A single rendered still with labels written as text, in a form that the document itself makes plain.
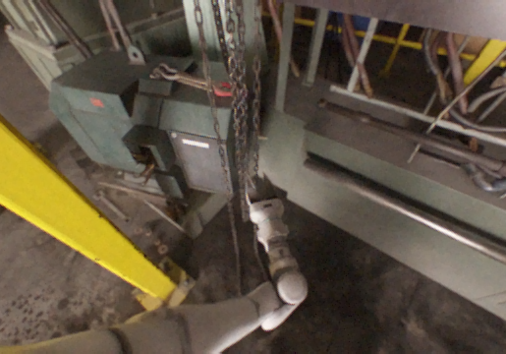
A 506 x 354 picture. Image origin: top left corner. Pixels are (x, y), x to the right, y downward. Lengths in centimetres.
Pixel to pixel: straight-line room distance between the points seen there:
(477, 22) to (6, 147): 105
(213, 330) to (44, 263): 144
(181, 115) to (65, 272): 116
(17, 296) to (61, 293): 22
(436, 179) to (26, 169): 118
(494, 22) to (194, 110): 82
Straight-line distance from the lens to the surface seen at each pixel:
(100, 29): 153
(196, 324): 40
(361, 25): 362
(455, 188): 109
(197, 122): 77
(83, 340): 27
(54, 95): 116
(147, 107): 87
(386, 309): 142
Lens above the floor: 125
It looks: 51 degrees down
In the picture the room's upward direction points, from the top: 1 degrees counter-clockwise
